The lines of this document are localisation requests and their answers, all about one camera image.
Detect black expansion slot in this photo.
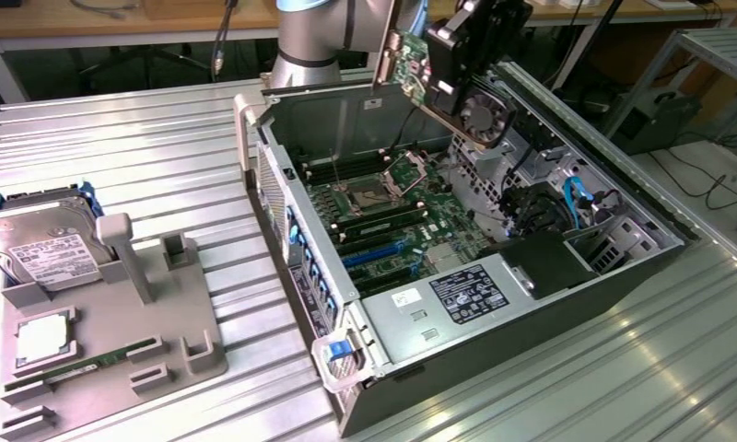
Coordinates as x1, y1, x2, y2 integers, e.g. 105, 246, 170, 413
349, 264, 407, 289

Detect blue data wire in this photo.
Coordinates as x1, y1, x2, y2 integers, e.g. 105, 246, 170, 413
562, 177, 597, 230

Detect blue disk caddy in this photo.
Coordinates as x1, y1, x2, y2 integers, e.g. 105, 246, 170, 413
0, 181, 109, 222

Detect hanging grey cable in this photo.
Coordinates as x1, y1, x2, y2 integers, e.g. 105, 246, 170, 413
211, 0, 234, 76

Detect green motherboard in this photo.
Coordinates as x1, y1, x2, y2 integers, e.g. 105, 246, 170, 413
299, 146, 510, 298

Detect installed green RAM stick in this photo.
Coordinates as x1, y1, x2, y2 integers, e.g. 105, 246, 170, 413
337, 214, 429, 238

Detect green graphics card with fan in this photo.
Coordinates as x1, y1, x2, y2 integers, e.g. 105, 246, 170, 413
370, 0, 521, 154

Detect grey power supply with label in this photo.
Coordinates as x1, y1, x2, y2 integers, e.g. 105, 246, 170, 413
355, 262, 537, 366

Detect black box on floor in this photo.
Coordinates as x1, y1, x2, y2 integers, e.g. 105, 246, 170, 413
606, 91, 701, 156

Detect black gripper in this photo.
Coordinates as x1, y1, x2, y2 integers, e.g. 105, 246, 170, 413
426, 0, 533, 117

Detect black power wire bundle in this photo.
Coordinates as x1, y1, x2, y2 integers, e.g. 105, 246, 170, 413
502, 186, 571, 237

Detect grey parts rack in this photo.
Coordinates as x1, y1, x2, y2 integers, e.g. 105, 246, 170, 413
0, 214, 231, 438

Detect CPU socket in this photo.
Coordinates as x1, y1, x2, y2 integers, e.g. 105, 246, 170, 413
337, 181, 406, 217

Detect wooden desk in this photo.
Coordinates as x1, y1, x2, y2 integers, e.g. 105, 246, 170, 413
0, 0, 737, 41

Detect silver CPU chip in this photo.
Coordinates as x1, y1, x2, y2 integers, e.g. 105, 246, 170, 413
14, 315, 78, 365

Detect black plastic fan shroud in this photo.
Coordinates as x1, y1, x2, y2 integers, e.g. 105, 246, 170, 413
501, 228, 598, 301

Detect silver hard disk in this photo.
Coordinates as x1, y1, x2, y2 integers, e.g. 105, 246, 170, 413
0, 197, 117, 294

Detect aluminium frame shelf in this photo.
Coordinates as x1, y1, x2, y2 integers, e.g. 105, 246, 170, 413
603, 27, 737, 139

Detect black RAM slot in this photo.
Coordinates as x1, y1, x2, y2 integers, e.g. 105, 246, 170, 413
305, 155, 393, 170
305, 165, 389, 184

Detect metal socket cover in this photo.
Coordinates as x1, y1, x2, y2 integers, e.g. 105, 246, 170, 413
382, 149, 435, 194

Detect black open PC case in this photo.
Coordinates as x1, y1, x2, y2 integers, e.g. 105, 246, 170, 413
231, 59, 702, 438

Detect blue expansion slot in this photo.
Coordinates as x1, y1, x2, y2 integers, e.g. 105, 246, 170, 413
341, 243, 401, 273

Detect black floor cables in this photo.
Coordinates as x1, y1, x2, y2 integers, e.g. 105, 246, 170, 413
698, 133, 737, 231

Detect black tripod legs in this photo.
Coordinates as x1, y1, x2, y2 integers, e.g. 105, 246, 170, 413
75, 43, 215, 82

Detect loose green RAM stick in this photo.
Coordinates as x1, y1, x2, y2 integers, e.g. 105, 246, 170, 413
5, 345, 161, 387

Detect metal disk bay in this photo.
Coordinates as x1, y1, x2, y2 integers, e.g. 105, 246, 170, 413
561, 214, 681, 276

